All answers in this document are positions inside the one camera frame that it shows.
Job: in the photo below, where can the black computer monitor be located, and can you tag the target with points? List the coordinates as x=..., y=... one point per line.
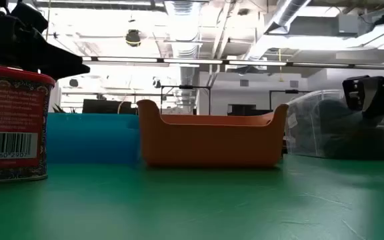
x=105, y=106

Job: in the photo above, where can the clear plastic storage container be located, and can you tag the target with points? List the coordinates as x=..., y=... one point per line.
x=303, y=133

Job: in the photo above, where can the red paprika spice tin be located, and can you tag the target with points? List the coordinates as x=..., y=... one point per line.
x=12, y=110

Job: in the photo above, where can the silver ventilation duct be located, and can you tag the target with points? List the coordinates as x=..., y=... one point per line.
x=183, y=26

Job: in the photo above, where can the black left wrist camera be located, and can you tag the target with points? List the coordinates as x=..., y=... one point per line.
x=28, y=16

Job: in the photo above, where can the orange plastic bin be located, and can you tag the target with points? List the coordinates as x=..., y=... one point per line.
x=212, y=146

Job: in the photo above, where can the dark green cloth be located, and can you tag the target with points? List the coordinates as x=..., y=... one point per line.
x=345, y=140

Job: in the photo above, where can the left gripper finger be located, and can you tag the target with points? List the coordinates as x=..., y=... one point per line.
x=52, y=63

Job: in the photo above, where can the long ceiling light strip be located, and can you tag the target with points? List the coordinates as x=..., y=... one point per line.
x=192, y=61

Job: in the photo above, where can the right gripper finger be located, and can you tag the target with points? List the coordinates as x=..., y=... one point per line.
x=352, y=93
x=375, y=96

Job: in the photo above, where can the blue plastic bin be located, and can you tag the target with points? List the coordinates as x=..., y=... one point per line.
x=92, y=140

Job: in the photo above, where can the black round ceiling lamp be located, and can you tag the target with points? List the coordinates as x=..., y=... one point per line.
x=133, y=38

